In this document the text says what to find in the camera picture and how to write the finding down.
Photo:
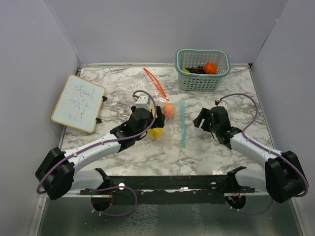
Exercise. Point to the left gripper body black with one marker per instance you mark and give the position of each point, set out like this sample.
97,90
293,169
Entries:
149,121

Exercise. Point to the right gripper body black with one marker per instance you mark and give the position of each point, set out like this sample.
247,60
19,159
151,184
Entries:
214,128

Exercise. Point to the red fake grapes bunch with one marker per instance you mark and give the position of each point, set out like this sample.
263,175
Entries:
196,70

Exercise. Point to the orange fake peach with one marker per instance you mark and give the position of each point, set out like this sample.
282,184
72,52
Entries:
168,110

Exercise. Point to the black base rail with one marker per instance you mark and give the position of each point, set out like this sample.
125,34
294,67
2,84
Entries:
166,190

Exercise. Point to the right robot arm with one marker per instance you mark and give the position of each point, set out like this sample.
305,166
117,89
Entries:
282,176

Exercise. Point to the clear bag red zipper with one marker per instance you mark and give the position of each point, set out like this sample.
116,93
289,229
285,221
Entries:
142,80

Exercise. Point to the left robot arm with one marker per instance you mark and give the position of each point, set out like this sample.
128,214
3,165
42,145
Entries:
56,173

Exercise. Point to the teal plastic basket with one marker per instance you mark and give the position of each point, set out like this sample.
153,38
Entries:
193,58

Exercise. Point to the orange fake pumpkin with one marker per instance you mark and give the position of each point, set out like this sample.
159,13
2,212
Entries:
210,68

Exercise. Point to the small whiteboard wooden frame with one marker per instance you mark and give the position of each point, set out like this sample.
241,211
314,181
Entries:
79,104

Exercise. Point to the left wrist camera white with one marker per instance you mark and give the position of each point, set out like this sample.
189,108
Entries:
143,102

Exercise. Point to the yellow fake lemon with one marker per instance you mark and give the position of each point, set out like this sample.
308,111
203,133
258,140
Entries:
155,133

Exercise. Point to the clear bag blue zipper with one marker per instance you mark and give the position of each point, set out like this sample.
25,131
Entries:
174,131

